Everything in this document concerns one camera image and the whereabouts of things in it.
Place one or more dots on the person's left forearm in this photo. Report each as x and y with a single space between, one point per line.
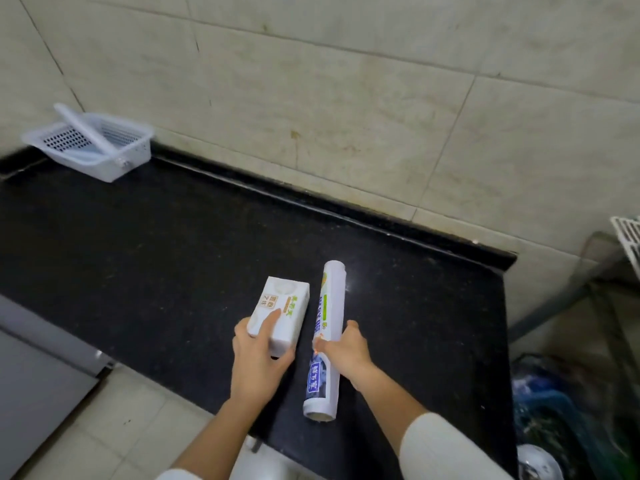
215 439

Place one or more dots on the person's left thumb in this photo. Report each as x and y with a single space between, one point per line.
285 357

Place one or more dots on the white plastic basket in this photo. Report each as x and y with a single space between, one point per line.
107 162

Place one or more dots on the white round lid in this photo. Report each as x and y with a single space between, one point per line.
540 464

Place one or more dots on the white plastic wrap roll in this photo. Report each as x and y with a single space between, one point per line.
330 304

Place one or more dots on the person's right forearm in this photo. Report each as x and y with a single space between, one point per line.
410 429

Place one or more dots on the grey metal stand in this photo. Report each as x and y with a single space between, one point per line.
565 294

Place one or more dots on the blue green plastic bag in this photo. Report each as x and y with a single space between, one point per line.
575 414

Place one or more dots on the person's left hand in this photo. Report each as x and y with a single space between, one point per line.
255 369

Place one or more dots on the grey cabinet door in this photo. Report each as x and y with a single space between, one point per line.
35 384

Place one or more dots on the white slotted rack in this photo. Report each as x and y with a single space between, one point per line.
630 239

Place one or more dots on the person's right thumb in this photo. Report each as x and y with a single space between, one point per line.
321 346

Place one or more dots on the person's right hand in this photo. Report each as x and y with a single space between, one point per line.
350 354

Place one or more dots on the white tissue pack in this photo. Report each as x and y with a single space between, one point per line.
286 304

